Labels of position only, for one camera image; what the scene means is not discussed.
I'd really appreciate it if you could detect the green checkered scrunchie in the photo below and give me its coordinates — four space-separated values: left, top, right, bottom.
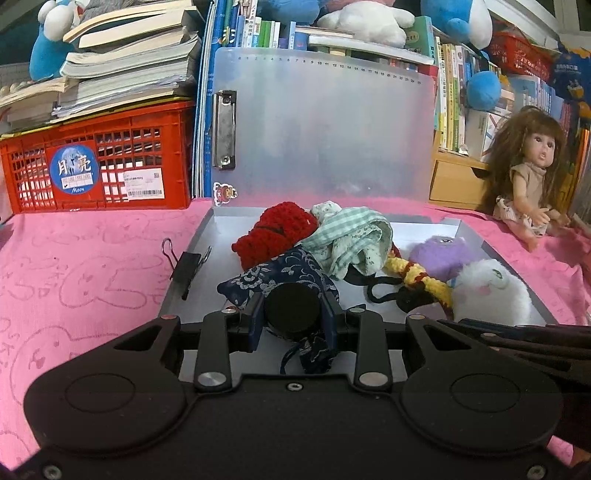
300 201 394 280

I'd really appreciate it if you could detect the small cartoon sticker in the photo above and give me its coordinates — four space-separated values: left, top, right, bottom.
212 182 238 206

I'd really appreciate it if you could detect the black elastic hair band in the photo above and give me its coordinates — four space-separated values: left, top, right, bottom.
344 266 436 313

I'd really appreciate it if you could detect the red plastic crate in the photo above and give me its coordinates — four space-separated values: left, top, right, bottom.
1 99 194 213

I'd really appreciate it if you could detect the translucent plastic clipboard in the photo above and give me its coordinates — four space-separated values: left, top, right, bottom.
211 48 435 206

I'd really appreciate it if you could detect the navy floral fabric scrunchie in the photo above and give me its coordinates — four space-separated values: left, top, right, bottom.
217 246 339 374

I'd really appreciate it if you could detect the black round cap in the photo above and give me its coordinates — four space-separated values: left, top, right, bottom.
263 283 322 342

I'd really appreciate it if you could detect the purple fluffy scrunchie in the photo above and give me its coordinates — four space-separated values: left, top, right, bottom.
408 236 483 282

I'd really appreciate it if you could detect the blue doraemon plush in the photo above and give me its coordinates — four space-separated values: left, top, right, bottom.
29 0 87 82

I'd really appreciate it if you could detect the stack of books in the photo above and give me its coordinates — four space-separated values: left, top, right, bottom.
1 1 204 135

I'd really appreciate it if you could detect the blue cardboard box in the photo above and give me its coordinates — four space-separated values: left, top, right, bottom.
551 42 591 121

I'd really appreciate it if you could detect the pink towel table cover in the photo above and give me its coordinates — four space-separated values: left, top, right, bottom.
0 197 591 471

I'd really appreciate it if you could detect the blue flat plush toy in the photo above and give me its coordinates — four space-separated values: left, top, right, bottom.
256 0 325 25

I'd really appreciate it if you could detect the white fluffy scrunchie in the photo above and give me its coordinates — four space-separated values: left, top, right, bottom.
450 259 533 326

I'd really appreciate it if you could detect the blue pompom ball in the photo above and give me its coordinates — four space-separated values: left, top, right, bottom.
466 71 502 111

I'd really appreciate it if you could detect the blue white round plush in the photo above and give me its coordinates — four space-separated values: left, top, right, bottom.
421 0 493 50

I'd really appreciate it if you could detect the wooden drawer organizer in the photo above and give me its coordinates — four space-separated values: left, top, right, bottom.
429 130 490 212

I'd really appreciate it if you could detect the row of upright books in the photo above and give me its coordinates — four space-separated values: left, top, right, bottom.
193 1 581 199

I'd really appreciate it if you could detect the red wire basket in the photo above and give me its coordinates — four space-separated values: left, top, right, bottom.
488 31 553 81

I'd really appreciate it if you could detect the yellow red crochet band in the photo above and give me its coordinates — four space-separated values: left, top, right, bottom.
383 244 453 314

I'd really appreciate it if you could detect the black binder clip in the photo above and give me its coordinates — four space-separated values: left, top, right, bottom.
161 238 211 301

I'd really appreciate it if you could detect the brown-haired baby doll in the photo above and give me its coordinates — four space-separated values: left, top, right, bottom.
483 106 570 252

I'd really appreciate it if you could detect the pink white bunny plush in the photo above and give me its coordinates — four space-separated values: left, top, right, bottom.
317 1 416 48

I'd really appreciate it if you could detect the red crochet scrunchie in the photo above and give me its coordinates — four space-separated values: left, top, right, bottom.
231 201 318 270

